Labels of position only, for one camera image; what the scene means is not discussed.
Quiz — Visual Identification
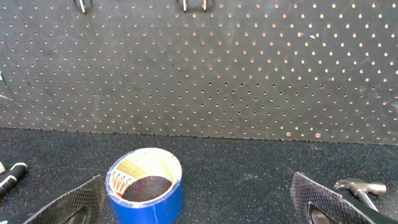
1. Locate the black pegboard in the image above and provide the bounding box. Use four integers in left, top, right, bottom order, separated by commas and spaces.
0, 0, 398, 146

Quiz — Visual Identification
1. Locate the roll of blue tape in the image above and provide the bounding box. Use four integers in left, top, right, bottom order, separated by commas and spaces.
104, 147, 185, 224

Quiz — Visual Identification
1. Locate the black and white tool handle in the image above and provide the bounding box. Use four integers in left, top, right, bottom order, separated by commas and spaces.
0, 161, 28, 198

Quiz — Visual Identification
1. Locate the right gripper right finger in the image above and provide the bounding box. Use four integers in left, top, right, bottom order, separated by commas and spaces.
289, 171, 398, 224

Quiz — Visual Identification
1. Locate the metal hook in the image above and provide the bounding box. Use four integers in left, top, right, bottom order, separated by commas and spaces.
73, 0, 93, 14
177, 0, 215, 14

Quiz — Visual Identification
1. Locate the hammer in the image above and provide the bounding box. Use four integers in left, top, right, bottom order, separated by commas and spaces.
333, 178, 387, 213

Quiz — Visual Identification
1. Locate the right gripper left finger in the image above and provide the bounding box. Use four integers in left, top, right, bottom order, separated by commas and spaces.
22, 174, 105, 224

